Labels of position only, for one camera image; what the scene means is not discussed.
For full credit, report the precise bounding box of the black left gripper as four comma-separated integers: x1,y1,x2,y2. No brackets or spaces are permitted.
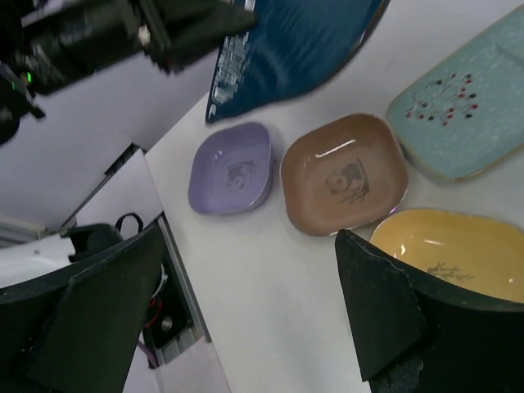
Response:
1,1,258,96

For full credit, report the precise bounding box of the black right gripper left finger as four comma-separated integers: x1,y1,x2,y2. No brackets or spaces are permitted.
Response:
1,226,165,392

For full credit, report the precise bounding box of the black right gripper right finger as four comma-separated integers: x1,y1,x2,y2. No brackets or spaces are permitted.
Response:
335,230,523,392

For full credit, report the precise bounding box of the dark blue leaf plate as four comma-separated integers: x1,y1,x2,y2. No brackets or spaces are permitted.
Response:
205,0,389,124

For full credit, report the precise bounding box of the yellow square dish left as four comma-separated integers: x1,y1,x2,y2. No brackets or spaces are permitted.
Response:
369,209,523,303

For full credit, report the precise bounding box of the purple square panda dish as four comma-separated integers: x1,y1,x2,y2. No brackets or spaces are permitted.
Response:
187,122,274,215

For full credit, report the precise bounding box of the brown square panda dish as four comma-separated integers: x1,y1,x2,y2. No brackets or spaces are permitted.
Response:
280,114,409,237

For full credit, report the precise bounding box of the teal rectangular divided plate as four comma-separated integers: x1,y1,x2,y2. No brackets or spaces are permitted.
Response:
386,7,523,181

